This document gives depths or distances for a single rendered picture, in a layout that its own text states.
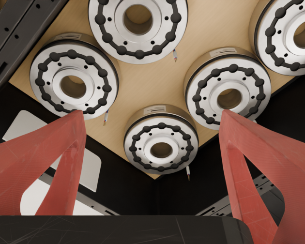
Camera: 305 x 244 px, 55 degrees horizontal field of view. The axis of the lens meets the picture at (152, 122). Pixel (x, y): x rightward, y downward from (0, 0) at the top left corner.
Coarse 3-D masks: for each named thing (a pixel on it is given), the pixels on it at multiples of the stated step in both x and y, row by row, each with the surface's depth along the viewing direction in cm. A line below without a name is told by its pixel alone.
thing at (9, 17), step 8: (8, 0) 22; (16, 0) 22; (24, 0) 22; (32, 0) 22; (8, 8) 23; (16, 8) 23; (24, 8) 23; (0, 16) 23; (8, 16) 23; (16, 16) 23; (0, 24) 23; (8, 24) 23; (16, 24) 23; (0, 32) 24; (8, 32) 24; (0, 40) 24; (0, 48) 25
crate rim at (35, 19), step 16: (48, 0) 22; (32, 16) 23; (48, 16) 23; (16, 32) 24; (32, 32) 24; (16, 48) 24; (0, 64) 25; (0, 80) 26; (48, 176) 33; (256, 176) 34; (80, 192) 35; (96, 208) 37; (112, 208) 37; (208, 208) 37
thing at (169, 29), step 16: (96, 0) 29; (112, 0) 29; (160, 0) 29; (176, 0) 29; (96, 16) 30; (112, 16) 30; (176, 16) 30; (96, 32) 31; (112, 32) 31; (160, 32) 31; (176, 32) 31; (112, 48) 32; (128, 48) 32; (144, 48) 32; (160, 48) 32
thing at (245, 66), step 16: (208, 64) 33; (224, 64) 33; (240, 64) 33; (256, 64) 33; (192, 80) 34; (208, 80) 34; (224, 80) 34; (240, 80) 34; (256, 80) 34; (192, 96) 35; (208, 96) 35; (256, 96) 36; (192, 112) 37; (208, 112) 37; (240, 112) 37; (256, 112) 37
